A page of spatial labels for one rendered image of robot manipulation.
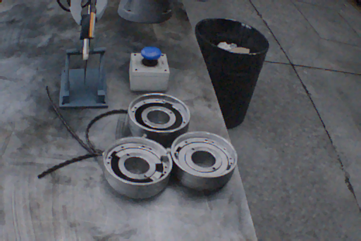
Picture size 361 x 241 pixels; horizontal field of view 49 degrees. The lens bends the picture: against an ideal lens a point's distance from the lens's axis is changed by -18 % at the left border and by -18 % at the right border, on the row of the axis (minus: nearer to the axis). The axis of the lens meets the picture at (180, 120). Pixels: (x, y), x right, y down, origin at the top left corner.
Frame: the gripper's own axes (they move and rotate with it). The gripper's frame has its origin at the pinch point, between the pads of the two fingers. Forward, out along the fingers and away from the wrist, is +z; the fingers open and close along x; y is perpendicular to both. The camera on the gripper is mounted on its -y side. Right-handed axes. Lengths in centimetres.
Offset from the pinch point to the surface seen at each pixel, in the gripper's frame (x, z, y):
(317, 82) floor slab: -139, 109, 111
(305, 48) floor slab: -153, 111, 152
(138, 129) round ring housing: -6.6, 13.2, -17.7
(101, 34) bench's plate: -4.5, 15.9, 21.7
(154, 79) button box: -12.3, 14.0, -3.4
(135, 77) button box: -8.7, 13.2, -2.9
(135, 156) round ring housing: -5.0, 13.5, -23.6
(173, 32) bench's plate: -22.4, 17.8, 21.0
